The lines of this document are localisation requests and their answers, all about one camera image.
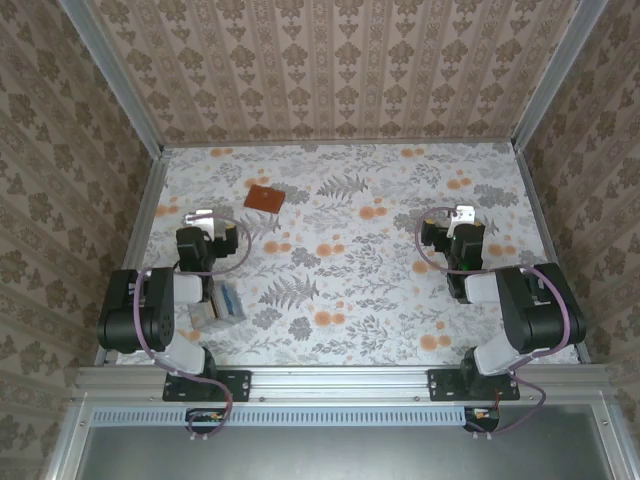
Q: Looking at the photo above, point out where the slotted white cable duct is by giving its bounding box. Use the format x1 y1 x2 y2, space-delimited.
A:
92 405 501 427

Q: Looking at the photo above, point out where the floral table cover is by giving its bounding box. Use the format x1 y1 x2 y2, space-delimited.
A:
117 142 581 366

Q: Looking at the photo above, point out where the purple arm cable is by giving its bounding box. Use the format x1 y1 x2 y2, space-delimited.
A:
133 212 252 444
416 205 575 441

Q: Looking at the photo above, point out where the clear plastic card box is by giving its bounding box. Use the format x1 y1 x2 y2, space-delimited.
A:
188 278 248 334

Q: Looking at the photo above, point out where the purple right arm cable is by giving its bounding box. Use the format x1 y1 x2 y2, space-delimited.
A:
416 205 575 441

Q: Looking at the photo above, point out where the grey metal panel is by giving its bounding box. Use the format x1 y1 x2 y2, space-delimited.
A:
74 424 619 480

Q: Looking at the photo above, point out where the aluminium frame post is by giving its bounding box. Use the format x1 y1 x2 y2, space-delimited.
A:
512 0 612 151
58 0 166 157

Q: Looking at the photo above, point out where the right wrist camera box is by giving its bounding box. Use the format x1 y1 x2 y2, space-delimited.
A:
447 204 475 240

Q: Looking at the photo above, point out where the aluminium table side rail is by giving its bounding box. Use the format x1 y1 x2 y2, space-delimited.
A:
514 144 592 365
94 149 171 366

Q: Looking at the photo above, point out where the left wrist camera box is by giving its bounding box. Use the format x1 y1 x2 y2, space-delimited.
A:
183 209 229 237

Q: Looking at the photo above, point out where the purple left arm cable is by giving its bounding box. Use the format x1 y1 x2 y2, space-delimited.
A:
133 212 252 444

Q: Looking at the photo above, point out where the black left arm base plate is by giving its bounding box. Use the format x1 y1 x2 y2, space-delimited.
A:
163 368 252 403

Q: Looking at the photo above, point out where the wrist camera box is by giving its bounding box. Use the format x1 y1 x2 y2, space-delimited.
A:
183 209 229 237
447 204 475 240

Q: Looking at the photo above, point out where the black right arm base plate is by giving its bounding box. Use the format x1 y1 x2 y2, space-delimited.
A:
427 368 522 403

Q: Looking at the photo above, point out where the long aluminium base rail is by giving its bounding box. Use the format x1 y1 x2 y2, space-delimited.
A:
74 364 612 401

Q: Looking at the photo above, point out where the brown leather card holder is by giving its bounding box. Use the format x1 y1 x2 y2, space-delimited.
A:
243 183 287 215

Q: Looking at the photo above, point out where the aluminium panel frame rail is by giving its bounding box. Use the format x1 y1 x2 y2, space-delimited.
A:
42 394 91 480
592 399 634 480

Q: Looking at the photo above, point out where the aluminium table end rail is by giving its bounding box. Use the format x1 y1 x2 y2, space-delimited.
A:
160 135 519 150

